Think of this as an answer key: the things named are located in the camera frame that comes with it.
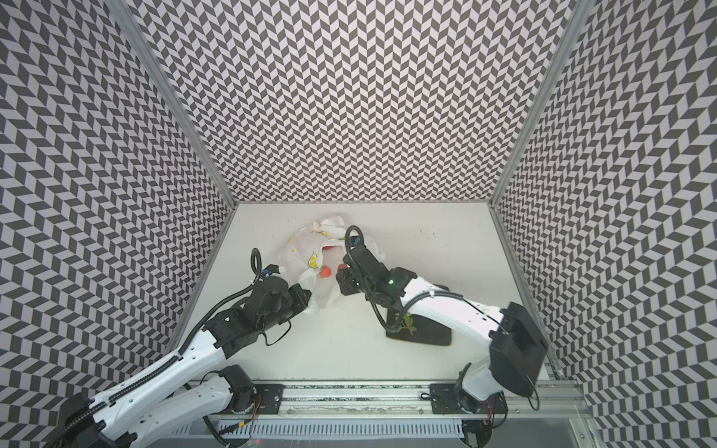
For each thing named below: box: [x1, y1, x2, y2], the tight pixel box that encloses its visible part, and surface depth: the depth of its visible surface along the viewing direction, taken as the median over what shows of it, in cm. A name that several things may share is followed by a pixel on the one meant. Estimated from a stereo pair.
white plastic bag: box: [279, 214, 386, 312], surface depth 91 cm
